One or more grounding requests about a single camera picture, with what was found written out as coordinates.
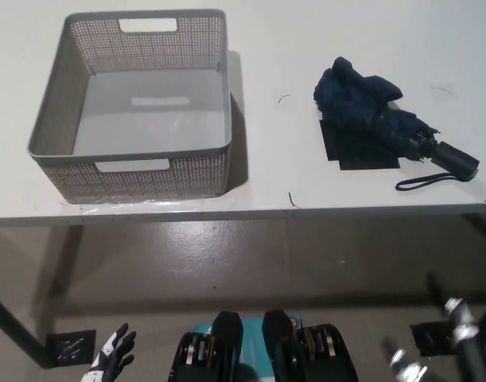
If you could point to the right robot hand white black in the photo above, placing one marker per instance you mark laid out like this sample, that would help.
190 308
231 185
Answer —
457 318

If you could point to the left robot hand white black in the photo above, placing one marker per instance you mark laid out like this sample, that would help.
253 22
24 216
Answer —
113 352

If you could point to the navy umbrella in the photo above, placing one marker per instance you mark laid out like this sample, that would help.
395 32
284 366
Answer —
362 107

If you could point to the black floor tape patch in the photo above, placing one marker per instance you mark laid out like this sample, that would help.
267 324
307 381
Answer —
71 345
429 338

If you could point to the left black robot body block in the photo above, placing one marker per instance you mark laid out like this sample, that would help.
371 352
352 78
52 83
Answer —
201 358

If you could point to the black robot body block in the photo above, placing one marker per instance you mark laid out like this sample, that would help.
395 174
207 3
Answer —
201 358
306 354

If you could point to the black metal table leg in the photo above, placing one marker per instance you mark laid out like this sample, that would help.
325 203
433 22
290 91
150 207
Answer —
16 318

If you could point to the right black robot body block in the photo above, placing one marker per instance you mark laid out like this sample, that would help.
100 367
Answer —
306 354

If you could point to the black tape patch on table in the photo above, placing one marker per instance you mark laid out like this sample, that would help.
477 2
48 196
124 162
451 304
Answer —
346 153

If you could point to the grey perforated plastic basket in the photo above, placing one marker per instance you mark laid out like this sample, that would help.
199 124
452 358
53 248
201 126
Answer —
63 107

